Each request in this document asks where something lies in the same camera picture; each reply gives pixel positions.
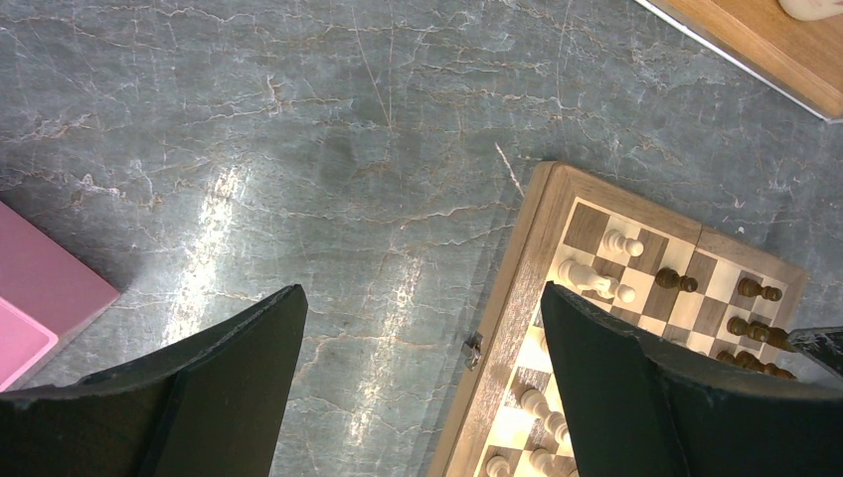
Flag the pink tray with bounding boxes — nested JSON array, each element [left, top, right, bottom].
[[1, 205, 120, 392]]

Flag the cream bottle pink lettering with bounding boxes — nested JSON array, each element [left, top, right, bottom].
[[778, 0, 842, 21]]

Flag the white pawn corner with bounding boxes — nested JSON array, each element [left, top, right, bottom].
[[602, 229, 645, 257]]

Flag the white chess piece tall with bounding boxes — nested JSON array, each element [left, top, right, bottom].
[[558, 259, 636, 303]]

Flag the white wire wooden shelf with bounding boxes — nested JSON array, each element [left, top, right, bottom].
[[639, 0, 842, 124]]

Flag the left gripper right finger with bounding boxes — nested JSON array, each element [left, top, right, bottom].
[[541, 282, 842, 476]]

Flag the wooden chess board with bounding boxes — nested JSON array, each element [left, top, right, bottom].
[[428, 162, 808, 476]]

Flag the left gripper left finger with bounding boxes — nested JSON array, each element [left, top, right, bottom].
[[1, 284, 308, 476]]

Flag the dark chess piece top row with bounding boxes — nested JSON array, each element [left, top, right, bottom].
[[737, 276, 783, 302]]

